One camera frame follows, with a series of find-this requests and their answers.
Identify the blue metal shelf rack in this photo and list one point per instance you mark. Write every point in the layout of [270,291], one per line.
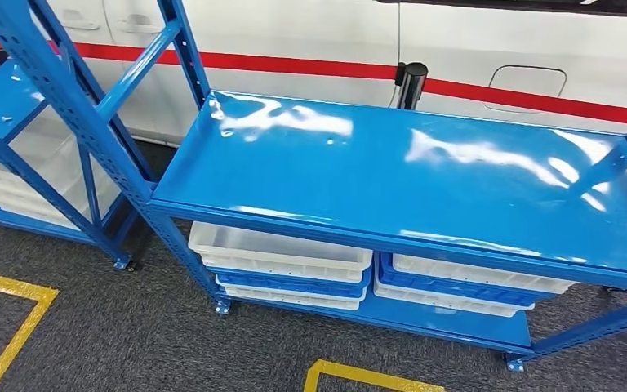
[0,97]
[400,178]

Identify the red barrier belt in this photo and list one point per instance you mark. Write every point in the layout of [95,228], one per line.
[292,65]
[535,102]

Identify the white car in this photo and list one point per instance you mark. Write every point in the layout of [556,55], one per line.
[292,27]

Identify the yellow floor tape square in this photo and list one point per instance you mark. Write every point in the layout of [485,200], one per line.
[357,374]

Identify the black stanchion post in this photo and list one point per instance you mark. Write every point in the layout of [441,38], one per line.
[412,81]

